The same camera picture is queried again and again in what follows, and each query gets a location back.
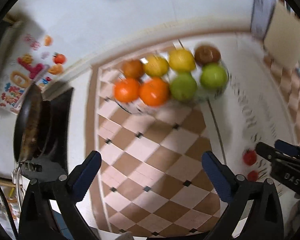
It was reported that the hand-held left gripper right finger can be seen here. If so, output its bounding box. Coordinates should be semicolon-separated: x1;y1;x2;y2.
201;151;284;240

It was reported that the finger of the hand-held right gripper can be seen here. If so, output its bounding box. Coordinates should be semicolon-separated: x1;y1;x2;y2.
255;141;283;162
274;139;300;165

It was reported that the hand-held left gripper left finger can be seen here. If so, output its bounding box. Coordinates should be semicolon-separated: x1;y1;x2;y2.
17;151;102;240

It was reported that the small red cherry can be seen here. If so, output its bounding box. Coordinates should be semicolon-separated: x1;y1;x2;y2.
242;149;257;166
247;170;260;182

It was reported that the patterned oval plate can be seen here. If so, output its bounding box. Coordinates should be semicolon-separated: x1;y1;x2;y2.
114;52;231;115

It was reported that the green apple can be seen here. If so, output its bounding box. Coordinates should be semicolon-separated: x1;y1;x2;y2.
169;72;198;102
199;63;228;90

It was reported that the orange mandarin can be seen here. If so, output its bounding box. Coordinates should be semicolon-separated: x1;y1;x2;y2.
139;77;171;107
114;78;141;103

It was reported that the red-brown apple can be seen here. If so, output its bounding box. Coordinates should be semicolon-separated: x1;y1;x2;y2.
122;59;145;79
194;45;222;67

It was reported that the yellow citrus fruit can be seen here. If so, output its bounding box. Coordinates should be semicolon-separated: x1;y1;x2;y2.
143;55;170;78
168;49;197;72

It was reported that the black gas stove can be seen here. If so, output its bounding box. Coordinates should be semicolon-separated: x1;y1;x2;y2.
20;87;75;179

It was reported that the brown checkered table cloth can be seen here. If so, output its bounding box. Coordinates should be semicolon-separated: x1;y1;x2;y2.
90;34;300;238

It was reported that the cream utensil holder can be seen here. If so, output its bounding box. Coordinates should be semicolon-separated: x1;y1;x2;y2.
264;2;300;63

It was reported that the grey spray can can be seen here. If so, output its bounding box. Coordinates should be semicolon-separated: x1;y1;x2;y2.
250;0;277;40

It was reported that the black wok with metal handle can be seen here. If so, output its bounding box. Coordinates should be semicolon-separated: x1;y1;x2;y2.
11;84;53;205

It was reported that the colourful wall sticker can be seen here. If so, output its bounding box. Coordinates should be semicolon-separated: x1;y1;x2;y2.
0;34;67;113

